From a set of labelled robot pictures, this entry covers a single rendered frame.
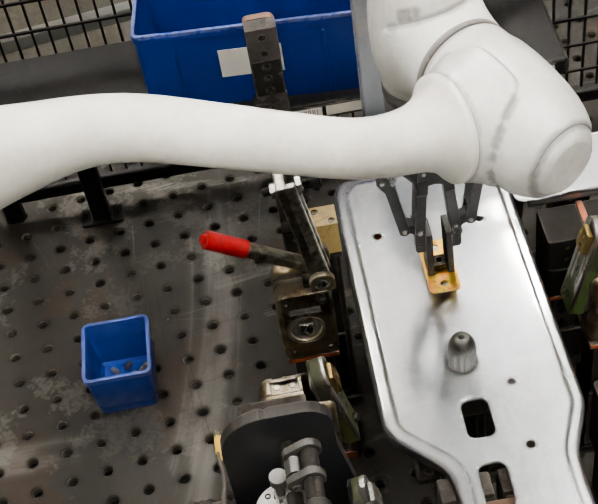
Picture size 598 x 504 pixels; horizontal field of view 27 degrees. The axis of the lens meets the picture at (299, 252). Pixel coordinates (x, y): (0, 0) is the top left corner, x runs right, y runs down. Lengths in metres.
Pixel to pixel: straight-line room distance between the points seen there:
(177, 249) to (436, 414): 0.74
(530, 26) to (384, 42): 0.63
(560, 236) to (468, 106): 0.53
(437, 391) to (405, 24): 0.44
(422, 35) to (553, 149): 0.18
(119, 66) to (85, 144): 0.76
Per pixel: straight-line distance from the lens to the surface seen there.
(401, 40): 1.19
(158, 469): 1.77
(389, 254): 1.55
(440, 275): 1.50
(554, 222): 1.61
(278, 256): 1.43
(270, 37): 1.59
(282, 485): 1.18
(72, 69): 1.87
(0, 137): 1.08
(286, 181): 1.37
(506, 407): 1.41
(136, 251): 2.04
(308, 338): 1.52
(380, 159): 1.08
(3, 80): 1.89
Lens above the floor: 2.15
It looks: 47 degrees down
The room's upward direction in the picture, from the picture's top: 10 degrees counter-clockwise
